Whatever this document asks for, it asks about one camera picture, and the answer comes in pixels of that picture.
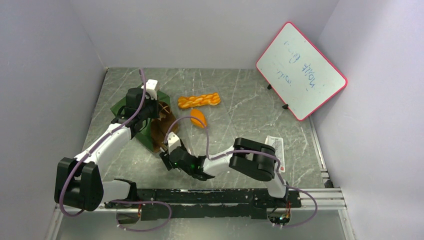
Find green paper bag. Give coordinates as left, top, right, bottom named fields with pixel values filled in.
left=110, top=87, right=176, bottom=153

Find braided fake bread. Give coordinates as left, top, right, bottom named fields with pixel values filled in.
left=177, top=92, right=221, bottom=109

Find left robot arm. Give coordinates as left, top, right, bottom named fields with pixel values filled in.
left=54, top=80, right=159, bottom=212

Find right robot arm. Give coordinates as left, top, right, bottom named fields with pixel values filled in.
left=159, top=137, right=289, bottom=207

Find white printed card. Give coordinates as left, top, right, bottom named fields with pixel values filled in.
left=265, top=135, right=286, bottom=174

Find red framed whiteboard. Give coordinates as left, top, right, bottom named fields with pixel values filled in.
left=255, top=21, right=348, bottom=121

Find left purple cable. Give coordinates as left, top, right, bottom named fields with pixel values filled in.
left=58, top=68, right=172, bottom=233

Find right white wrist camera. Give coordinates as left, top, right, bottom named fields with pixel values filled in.
left=165, top=131, right=182, bottom=154

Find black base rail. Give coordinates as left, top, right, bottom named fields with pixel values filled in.
left=104, top=188, right=302, bottom=221

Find aluminium frame rail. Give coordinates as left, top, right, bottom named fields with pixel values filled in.
left=47, top=188, right=355, bottom=240

